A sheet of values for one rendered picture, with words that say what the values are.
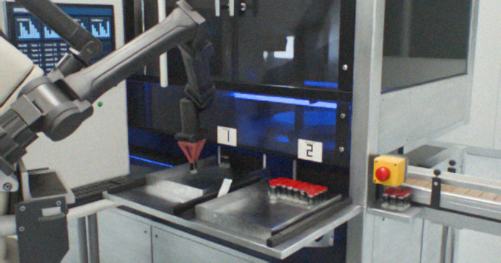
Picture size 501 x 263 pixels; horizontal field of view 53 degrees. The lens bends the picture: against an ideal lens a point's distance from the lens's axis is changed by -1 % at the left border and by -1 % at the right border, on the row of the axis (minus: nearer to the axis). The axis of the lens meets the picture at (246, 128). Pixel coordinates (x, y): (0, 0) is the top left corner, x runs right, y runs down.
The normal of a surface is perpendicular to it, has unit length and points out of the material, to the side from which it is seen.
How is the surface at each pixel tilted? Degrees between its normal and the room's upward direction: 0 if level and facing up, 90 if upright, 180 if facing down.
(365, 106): 90
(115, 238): 90
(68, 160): 90
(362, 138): 90
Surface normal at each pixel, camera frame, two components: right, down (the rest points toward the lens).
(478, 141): -0.63, 0.15
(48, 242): 0.47, 0.17
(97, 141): 0.74, 0.13
